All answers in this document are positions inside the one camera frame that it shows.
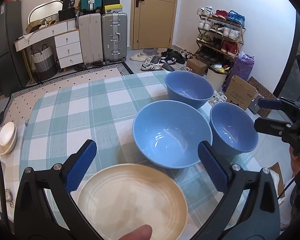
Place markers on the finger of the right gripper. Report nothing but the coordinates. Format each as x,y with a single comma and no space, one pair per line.
271,126
275,104

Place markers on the shoe rack with shoes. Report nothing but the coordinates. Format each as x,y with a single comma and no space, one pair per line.
220,35

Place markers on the wooden door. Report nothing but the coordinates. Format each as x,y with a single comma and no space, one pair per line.
152,23

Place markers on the cream ridged plate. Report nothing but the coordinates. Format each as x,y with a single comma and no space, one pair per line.
121,198

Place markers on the white trash bin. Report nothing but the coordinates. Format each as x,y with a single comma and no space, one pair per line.
216,75

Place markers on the cardboard box open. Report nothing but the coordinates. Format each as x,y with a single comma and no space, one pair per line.
240,92

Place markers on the white sneakers pair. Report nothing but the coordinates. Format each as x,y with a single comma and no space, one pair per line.
152,63

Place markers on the white drawer dresser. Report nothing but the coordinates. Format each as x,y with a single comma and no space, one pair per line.
65,36

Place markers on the small brown cardboard box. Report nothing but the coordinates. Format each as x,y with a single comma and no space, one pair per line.
197,67

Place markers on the dark refrigerator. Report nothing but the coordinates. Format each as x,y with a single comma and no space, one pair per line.
13,72

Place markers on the large blue bowl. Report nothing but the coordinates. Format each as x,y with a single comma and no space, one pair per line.
168,133

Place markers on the person's left hand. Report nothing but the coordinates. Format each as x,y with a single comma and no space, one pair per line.
143,232

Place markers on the small white bowl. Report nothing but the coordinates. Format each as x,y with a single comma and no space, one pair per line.
7,134

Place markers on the person's right hand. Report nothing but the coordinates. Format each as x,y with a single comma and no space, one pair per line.
294,162

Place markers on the cream bowl under white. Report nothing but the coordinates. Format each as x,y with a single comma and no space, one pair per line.
7,149

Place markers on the teal checked tablecloth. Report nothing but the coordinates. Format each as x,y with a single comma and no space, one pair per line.
104,111

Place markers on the woven laundry basket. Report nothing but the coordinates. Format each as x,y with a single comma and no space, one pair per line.
44,62

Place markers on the beige suitcase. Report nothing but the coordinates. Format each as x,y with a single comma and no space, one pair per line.
90,35

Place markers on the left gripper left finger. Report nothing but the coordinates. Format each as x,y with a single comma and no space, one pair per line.
44,207

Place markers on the silver suitcase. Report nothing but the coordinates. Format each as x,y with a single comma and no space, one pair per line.
114,37

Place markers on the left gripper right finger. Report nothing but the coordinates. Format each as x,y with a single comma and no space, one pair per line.
248,208

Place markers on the oval mirror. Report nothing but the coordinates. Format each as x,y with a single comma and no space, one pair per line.
45,10

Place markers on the purple bag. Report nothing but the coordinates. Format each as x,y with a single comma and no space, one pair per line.
242,68

